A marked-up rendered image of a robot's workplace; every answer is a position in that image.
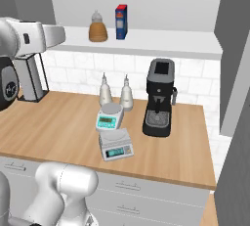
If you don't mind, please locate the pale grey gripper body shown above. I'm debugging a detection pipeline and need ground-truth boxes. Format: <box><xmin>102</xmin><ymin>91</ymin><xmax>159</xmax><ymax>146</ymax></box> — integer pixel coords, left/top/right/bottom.
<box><xmin>41</xmin><ymin>23</ymin><xmax>67</xmax><ymax>48</ymax></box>

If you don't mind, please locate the grey cabinet door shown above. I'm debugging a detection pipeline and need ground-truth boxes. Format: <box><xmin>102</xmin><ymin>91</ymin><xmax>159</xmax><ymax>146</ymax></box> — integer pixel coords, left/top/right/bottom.
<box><xmin>213</xmin><ymin>0</ymin><xmax>250</xmax><ymax>138</ymax></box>
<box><xmin>0</xmin><ymin>0</ymin><xmax>57</xmax><ymax>26</ymax></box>

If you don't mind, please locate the amber honey bottle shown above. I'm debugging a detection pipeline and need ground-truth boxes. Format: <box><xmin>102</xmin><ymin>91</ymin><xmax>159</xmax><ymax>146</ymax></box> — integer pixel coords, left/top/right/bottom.
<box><xmin>88</xmin><ymin>9</ymin><xmax>108</xmax><ymax>43</ymax></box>

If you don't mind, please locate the white dispenser bottle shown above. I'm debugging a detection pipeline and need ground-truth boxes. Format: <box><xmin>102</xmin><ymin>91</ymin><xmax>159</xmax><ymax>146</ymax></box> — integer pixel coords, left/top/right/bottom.
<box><xmin>119</xmin><ymin>73</ymin><xmax>135</xmax><ymax>113</ymax></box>
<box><xmin>99</xmin><ymin>71</ymin><xmax>114</xmax><ymax>108</ymax></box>

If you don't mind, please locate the teal digital scale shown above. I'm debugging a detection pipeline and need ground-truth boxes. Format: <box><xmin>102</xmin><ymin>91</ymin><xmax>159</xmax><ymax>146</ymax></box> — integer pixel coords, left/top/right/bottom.
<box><xmin>95</xmin><ymin>102</ymin><xmax>125</xmax><ymax>133</ymax></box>

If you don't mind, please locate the white cabinet shelf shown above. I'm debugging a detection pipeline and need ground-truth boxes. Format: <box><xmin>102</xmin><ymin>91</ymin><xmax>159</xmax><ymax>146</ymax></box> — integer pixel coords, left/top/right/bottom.
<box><xmin>48</xmin><ymin>25</ymin><xmax>225</xmax><ymax>62</ymax></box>

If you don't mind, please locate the grey digital scale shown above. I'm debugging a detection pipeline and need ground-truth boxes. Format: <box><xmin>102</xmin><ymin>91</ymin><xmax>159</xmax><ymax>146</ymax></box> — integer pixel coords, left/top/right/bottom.
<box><xmin>98</xmin><ymin>127</ymin><xmax>135</xmax><ymax>162</ymax></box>

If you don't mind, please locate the tall grey cabinet side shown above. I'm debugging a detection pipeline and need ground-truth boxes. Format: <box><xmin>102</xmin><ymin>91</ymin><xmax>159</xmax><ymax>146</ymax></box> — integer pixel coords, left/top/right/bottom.
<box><xmin>213</xmin><ymin>89</ymin><xmax>250</xmax><ymax>226</ymax></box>

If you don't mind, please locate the blue carton with red top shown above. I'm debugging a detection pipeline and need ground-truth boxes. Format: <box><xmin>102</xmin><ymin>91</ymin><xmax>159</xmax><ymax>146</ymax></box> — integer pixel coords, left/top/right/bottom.
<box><xmin>114</xmin><ymin>4</ymin><xmax>129</xmax><ymax>41</ymax></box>

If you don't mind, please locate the black coffee machine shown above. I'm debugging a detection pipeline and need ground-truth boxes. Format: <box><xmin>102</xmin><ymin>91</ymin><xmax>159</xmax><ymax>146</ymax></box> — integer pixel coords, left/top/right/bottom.
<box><xmin>142</xmin><ymin>58</ymin><xmax>179</xmax><ymax>139</ymax></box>

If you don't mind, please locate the grey drawer front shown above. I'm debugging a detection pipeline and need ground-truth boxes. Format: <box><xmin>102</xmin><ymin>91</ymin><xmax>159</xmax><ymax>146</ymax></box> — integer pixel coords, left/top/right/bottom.
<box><xmin>85</xmin><ymin>189</ymin><xmax>207</xmax><ymax>226</ymax></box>
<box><xmin>0</xmin><ymin>156</ymin><xmax>45</xmax><ymax>185</ymax></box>
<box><xmin>96</xmin><ymin>170</ymin><xmax>212</xmax><ymax>209</ymax></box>

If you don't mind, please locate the silver drawer handle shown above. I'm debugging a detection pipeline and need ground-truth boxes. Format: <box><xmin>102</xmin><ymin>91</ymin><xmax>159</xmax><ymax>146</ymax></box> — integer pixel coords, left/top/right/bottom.
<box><xmin>114</xmin><ymin>180</ymin><xmax>142</xmax><ymax>192</ymax></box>
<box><xmin>116</xmin><ymin>204</ymin><xmax>141</xmax><ymax>215</ymax></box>
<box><xmin>3</xmin><ymin>161</ymin><xmax>27</xmax><ymax>172</ymax></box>

